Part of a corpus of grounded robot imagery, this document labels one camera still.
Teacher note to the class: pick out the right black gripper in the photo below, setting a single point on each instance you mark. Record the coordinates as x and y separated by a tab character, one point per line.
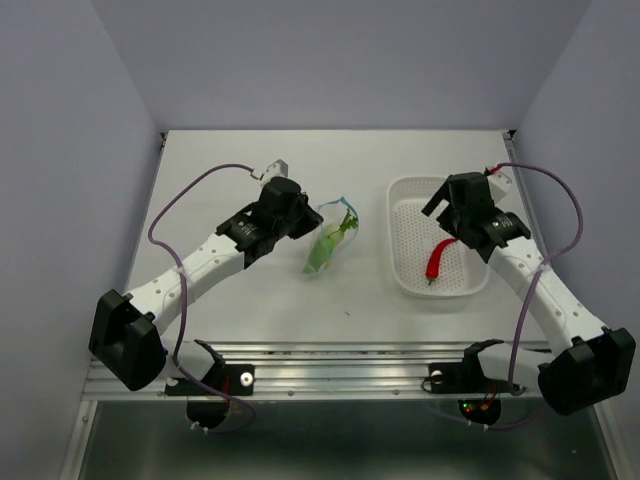
444	218

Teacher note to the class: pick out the aluminium frame rail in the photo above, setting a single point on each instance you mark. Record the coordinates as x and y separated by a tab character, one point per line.
329	372

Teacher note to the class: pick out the clear zip top bag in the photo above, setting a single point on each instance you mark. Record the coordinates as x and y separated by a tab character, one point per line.
333	212

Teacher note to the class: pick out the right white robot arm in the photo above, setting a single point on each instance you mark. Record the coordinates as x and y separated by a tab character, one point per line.
560	349

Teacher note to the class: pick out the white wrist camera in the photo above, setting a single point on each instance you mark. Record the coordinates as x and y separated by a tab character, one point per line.
278	168
499	184

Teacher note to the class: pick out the red toy chili pepper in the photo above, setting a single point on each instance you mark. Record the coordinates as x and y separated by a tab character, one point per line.
433	264

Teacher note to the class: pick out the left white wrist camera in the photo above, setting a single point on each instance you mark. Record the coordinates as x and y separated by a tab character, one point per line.
278	168

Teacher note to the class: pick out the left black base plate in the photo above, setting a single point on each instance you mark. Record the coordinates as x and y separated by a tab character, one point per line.
220	382

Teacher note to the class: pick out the white perforated plastic basket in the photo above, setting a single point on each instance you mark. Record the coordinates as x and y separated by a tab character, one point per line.
414	237

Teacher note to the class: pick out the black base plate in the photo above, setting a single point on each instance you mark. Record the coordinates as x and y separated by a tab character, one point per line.
220	382
446	378

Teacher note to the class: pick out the white toy radish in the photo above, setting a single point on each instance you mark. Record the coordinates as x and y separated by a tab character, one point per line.
337	231

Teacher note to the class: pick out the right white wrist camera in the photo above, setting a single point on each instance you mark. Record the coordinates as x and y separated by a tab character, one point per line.
499	184

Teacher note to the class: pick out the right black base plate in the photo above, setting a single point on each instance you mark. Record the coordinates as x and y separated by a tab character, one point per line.
446	378

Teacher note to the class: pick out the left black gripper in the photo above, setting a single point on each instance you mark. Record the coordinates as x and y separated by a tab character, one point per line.
310	219

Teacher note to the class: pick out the green toy pepper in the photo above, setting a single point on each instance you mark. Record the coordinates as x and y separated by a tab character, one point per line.
319	256

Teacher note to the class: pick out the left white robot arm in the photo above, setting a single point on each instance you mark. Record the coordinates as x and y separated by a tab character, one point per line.
127	328

